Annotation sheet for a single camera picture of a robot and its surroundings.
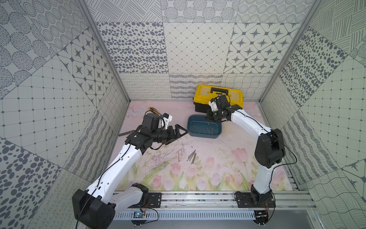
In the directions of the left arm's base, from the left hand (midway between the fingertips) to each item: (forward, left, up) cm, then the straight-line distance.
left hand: (182, 131), depth 71 cm
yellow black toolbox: (+38, -13, -9) cm, 41 cm away
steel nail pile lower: (-5, -5, -27) cm, 28 cm away
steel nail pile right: (-1, -4, -27) cm, 27 cm away
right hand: (+18, -14, -13) cm, 26 cm away
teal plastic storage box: (+22, -10, -26) cm, 36 cm away
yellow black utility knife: (+36, +26, -24) cm, 51 cm away
